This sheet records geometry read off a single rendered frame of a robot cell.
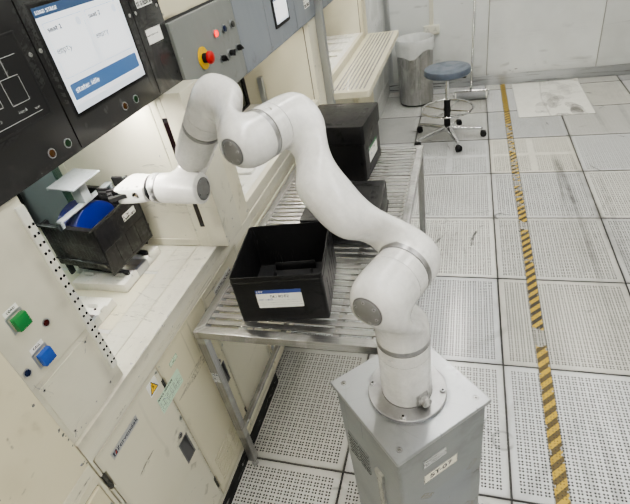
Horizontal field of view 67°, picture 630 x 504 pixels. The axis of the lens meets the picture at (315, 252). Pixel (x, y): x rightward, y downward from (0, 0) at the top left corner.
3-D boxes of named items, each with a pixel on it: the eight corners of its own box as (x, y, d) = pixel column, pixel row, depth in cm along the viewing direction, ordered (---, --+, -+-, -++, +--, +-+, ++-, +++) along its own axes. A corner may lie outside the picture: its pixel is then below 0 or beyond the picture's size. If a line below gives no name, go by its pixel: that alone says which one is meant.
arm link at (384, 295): (439, 329, 107) (438, 243, 93) (399, 388, 96) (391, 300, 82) (392, 312, 113) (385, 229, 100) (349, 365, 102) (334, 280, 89)
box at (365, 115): (368, 182, 207) (362, 126, 192) (307, 180, 217) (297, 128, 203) (382, 153, 228) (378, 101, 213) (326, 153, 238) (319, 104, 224)
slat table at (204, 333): (401, 491, 173) (385, 348, 129) (250, 465, 191) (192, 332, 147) (427, 268, 272) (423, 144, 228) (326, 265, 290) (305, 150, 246)
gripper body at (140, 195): (151, 208, 131) (118, 207, 134) (171, 190, 138) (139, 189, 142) (141, 184, 126) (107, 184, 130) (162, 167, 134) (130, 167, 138)
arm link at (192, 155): (203, 85, 113) (180, 159, 138) (176, 129, 104) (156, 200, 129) (237, 103, 115) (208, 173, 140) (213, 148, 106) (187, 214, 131)
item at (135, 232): (116, 289, 148) (73, 203, 129) (65, 280, 154) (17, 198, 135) (159, 242, 166) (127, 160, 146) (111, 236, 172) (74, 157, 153)
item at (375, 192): (381, 243, 168) (378, 212, 161) (302, 244, 176) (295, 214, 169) (389, 201, 191) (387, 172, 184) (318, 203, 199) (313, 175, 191)
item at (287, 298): (242, 322, 147) (227, 279, 137) (260, 266, 169) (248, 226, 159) (330, 318, 142) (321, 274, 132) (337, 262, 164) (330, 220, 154)
